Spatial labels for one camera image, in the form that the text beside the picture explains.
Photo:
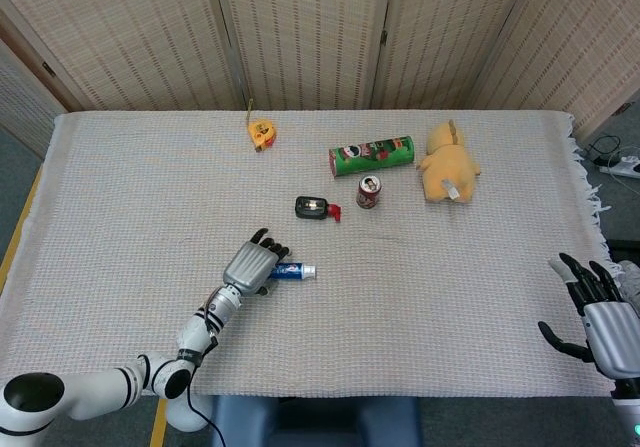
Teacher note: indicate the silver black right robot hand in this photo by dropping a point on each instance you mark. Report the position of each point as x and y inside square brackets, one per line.
[612, 332]

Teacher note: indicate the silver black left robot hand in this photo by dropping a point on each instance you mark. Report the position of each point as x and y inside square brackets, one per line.
[247, 267]

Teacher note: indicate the blue toothpaste tube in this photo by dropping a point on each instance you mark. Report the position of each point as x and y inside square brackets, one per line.
[295, 270]

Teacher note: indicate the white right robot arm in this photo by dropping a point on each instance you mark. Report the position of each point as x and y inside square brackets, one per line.
[627, 412]

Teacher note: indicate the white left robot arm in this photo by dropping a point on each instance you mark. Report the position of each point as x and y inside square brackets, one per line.
[195, 334]

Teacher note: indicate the black bottle red cap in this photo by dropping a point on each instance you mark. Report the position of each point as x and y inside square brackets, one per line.
[310, 208]

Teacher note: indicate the yellow tape measure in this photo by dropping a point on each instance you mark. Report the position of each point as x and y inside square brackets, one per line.
[262, 134]

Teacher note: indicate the red cartoon drink can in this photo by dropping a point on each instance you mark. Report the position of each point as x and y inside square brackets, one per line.
[369, 194]

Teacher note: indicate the beige woven tablecloth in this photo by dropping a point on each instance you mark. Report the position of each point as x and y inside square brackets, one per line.
[400, 292]

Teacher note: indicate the green chips can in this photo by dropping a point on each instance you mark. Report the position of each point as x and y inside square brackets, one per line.
[370, 159]

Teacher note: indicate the white power strip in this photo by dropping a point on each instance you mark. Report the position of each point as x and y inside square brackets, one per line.
[625, 167]

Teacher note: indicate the yellow plush toy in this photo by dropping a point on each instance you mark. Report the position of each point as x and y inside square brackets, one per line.
[447, 167]

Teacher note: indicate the woven folding screen panel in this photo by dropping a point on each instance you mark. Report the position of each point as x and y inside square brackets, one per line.
[450, 27]
[125, 32]
[590, 42]
[305, 32]
[20, 107]

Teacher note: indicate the metal screen hinge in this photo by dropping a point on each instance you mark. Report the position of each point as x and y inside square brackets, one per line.
[384, 37]
[48, 69]

